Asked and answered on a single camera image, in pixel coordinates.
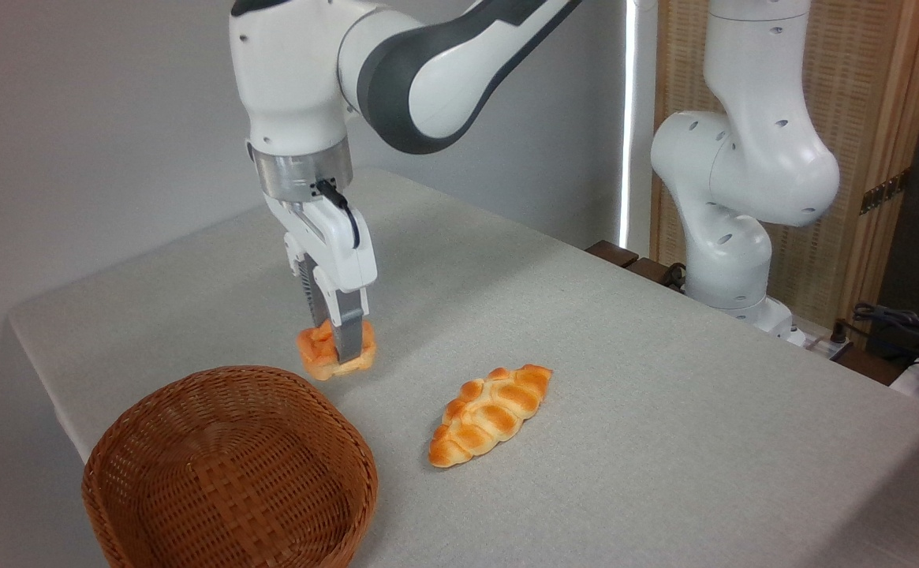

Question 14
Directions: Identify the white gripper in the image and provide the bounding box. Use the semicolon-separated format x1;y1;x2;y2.
263;194;379;364

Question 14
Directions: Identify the round orange bread roll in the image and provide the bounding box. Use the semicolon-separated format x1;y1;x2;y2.
295;319;378;383

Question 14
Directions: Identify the brown woven wicker basket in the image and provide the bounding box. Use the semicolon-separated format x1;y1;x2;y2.
81;364;379;568

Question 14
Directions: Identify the braided long bread loaf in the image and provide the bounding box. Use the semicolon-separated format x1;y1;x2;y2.
428;364;554;469

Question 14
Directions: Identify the dark wooden block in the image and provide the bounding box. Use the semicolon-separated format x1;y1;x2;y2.
625;257;678;286
585;240;640;269

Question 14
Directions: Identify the grey tablecloth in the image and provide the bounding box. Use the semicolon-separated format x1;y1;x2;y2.
8;166;919;568

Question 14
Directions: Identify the metal screen hinge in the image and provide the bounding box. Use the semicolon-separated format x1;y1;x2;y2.
859;167;913;216

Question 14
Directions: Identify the wooden rattan folding screen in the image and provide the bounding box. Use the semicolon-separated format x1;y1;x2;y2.
652;0;919;342

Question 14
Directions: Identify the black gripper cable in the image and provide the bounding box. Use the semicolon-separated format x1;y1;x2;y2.
313;179;362;250

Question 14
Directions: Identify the black cable bundle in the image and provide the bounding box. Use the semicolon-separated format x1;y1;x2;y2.
852;302;919;408

